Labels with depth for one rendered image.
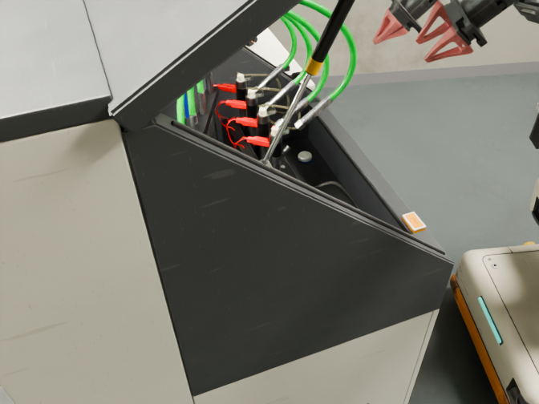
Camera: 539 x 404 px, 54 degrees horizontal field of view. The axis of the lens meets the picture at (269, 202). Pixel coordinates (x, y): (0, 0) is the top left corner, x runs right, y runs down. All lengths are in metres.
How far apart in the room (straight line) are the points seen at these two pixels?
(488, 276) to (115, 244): 1.56
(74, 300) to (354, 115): 2.56
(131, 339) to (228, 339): 0.18
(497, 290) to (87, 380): 1.46
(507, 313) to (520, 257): 0.27
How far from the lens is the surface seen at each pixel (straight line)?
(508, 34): 3.68
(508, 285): 2.08
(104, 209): 0.71
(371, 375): 1.41
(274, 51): 1.77
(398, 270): 1.08
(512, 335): 1.96
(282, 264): 0.90
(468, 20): 1.00
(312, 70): 0.71
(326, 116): 1.52
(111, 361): 0.98
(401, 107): 3.33
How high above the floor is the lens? 1.81
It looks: 44 degrees down
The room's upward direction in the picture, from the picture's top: 2 degrees counter-clockwise
